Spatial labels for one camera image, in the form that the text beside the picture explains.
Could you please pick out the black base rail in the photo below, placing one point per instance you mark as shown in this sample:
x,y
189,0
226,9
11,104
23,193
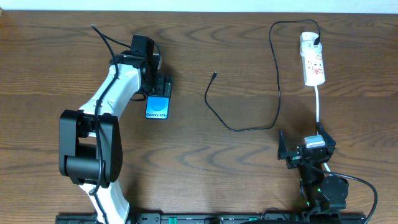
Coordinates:
x,y
269,217

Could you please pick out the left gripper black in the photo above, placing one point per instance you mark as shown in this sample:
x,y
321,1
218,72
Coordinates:
x,y
160,90

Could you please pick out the white charger adapter plug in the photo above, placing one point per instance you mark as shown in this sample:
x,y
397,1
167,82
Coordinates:
x,y
309,40

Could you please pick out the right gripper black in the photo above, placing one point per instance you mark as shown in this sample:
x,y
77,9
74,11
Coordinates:
x,y
331,144

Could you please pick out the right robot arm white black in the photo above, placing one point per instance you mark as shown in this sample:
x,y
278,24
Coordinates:
x,y
325,194

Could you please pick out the blue Galaxy smartphone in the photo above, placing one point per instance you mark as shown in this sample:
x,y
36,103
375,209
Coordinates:
x,y
157,107

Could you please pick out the white power strip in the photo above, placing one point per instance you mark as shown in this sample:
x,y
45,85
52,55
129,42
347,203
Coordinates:
x,y
312,63

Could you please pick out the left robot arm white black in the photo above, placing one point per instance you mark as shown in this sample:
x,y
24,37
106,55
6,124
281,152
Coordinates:
x,y
90,149

